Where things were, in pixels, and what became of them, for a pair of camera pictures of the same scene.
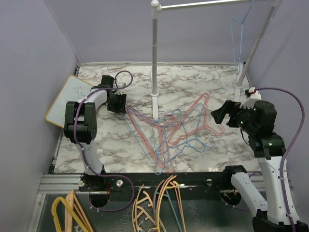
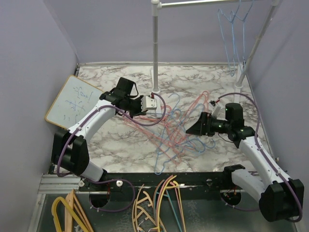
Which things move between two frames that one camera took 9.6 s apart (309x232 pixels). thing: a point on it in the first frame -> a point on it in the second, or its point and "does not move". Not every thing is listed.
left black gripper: (120, 107) -> (139, 112)
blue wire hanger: (127, 122) -> (159, 173)
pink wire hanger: (129, 110) -> (141, 128)
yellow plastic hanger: (177, 186) does not move
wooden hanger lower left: (73, 201) does not move
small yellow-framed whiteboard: (73, 89) does not move
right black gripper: (220, 114) -> (200, 127)
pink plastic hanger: (171, 182) does not move
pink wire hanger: (161, 135) -> (163, 141)
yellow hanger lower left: (54, 215) does not move
